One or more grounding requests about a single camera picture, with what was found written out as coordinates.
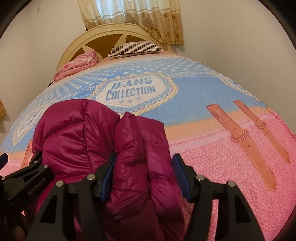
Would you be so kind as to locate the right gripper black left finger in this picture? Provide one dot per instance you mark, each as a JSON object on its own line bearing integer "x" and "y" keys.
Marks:
{"x": 55, "y": 219}

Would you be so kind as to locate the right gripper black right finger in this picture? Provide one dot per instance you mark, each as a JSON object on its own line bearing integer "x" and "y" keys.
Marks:
{"x": 236, "y": 220}

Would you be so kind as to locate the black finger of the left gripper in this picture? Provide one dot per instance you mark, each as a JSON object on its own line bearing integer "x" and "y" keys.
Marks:
{"x": 3, "y": 160}
{"x": 28, "y": 182}

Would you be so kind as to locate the magenta puffer jacket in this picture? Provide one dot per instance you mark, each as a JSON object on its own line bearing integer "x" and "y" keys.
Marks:
{"x": 77, "y": 136}

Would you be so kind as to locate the beige side window curtain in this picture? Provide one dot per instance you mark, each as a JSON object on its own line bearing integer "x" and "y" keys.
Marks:
{"x": 2, "y": 110}

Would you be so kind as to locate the blue pink printed bedspread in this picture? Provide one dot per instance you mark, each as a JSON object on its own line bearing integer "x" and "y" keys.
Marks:
{"x": 219, "y": 128}

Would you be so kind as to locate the pink folded blanket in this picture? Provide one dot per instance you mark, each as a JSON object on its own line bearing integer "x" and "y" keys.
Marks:
{"x": 80, "y": 63}

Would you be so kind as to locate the striped pillow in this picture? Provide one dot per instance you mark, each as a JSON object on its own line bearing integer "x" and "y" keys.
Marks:
{"x": 135, "y": 48}

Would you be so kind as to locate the cream wooden headboard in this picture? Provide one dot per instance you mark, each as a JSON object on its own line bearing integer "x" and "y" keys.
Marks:
{"x": 103, "y": 38}

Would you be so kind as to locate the beige patterned window curtain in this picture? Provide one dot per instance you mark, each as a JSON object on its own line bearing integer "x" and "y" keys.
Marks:
{"x": 160, "y": 18}

